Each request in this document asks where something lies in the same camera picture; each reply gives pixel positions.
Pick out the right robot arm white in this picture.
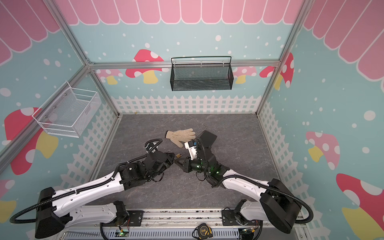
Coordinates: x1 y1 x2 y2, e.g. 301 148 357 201
177 138 314 234

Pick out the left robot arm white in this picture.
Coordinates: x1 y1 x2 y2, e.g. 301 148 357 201
10 139 177 239

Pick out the beige knit work glove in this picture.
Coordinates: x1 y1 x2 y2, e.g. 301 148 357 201
165 129 196 148

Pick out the black flat box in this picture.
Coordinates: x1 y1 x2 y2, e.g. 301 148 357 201
198 130 217 148

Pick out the yellow black tape measure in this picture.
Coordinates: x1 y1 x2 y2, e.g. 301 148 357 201
192 223 213 240

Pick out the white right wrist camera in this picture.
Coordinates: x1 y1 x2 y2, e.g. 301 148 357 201
184 140 198 160

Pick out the black mesh wall basket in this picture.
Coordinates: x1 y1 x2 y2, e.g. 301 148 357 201
170 56 234 91

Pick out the white wire wall basket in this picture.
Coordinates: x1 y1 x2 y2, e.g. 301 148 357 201
32 82 102 138

